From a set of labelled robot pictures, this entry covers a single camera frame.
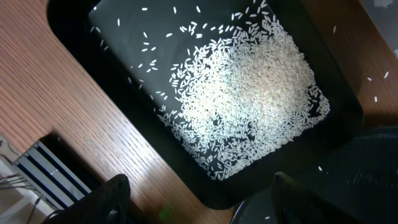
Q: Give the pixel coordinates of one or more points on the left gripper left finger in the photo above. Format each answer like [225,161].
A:
[108,204]

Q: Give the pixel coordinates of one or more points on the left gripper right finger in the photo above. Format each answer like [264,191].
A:
[293,203]

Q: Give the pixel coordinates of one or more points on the round black serving tray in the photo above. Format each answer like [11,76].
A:
[360,178]

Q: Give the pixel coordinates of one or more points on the black rectangular tray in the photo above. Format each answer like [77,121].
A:
[68,20]

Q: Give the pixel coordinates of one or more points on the spilled rice pile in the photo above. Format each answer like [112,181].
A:
[224,77]

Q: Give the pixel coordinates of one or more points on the clear plastic bin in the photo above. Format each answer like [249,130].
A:
[384,14]

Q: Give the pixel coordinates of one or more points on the black mounting rail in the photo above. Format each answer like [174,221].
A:
[50,176]

